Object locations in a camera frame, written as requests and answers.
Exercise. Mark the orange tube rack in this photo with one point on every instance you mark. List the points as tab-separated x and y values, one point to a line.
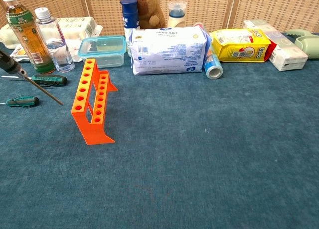
86	109

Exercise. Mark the blue table cloth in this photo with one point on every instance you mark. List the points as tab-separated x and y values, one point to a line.
187	151

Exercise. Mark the white wet wipes pack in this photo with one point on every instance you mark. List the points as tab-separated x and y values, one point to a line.
169	50

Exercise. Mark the plastic wrap roll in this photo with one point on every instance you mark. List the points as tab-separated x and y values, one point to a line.
213	67

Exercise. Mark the clear container blue lid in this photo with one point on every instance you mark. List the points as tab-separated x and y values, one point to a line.
104	50

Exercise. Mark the mayonnaise bottle clear cap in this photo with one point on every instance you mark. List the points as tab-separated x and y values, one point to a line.
176	17

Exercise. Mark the blue spray can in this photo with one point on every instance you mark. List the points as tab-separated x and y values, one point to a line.
129	14

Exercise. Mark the brown capybara plush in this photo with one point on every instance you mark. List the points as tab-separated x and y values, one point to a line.
152	9

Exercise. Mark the yellow Lipo snack pack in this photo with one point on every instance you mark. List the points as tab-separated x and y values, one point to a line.
239	45

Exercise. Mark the white tissue roll pack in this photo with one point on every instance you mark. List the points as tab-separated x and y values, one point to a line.
74	27

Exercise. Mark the clear water bottle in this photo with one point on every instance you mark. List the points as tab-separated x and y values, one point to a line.
58	47

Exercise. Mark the pastel tissue pack block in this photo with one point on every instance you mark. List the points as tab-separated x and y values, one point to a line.
286	49

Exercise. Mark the tea bottle green label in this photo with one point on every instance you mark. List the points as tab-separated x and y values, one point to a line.
30	39

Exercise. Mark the white red snack packet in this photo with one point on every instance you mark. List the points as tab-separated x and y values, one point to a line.
20	54

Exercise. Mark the woven folding screen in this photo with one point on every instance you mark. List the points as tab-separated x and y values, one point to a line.
274	7

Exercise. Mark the green lint roller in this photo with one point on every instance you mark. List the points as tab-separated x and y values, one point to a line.
307	43

